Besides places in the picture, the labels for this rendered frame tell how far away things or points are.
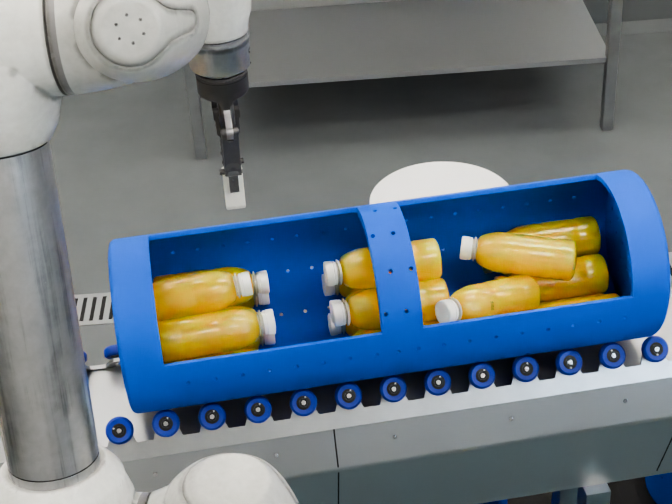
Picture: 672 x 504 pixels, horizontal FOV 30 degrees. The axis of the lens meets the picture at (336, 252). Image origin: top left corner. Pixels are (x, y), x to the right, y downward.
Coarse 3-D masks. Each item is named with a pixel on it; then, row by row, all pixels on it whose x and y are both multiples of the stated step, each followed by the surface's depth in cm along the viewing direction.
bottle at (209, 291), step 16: (208, 272) 200; (224, 272) 201; (160, 288) 198; (176, 288) 198; (192, 288) 198; (208, 288) 198; (224, 288) 199; (240, 288) 201; (160, 304) 198; (176, 304) 198; (192, 304) 198; (208, 304) 199; (224, 304) 200; (160, 320) 199
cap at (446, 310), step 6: (444, 300) 197; (450, 300) 197; (438, 306) 198; (444, 306) 197; (450, 306) 196; (456, 306) 197; (438, 312) 198; (444, 312) 197; (450, 312) 196; (456, 312) 197; (438, 318) 198; (444, 318) 197; (450, 318) 196; (456, 318) 197
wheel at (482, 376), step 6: (474, 366) 208; (480, 366) 208; (486, 366) 208; (468, 372) 208; (474, 372) 207; (480, 372) 208; (486, 372) 208; (492, 372) 208; (468, 378) 208; (474, 378) 207; (480, 378) 208; (486, 378) 208; (492, 378) 208; (474, 384) 207; (480, 384) 207; (486, 384) 208
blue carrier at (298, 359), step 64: (512, 192) 213; (576, 192) 218; (640, 192) 202; (128, 256) 195; (192, 256) 214; (256, 256) 216; (320, 256) 218; (384, 256) 195; (448, 256) 222; (640, 256) 198; (128, 320) 190; (320, 320) 219; (384, 320) 194; (512, 320) 197; (576, 320) 200; (640, 320) 202; (128, 384) 192; (192, 384) 194; (256, 384) 197; (320, 384) 202
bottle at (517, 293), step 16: (464, 288) 200; (480, 288) 200; (496, 288) 201; (512, 288) 202; (528, 288) 204; (464, 304) 197; (480, 304) 198; (496, 304) 199; (512, 304) 202; (528, 304) 204
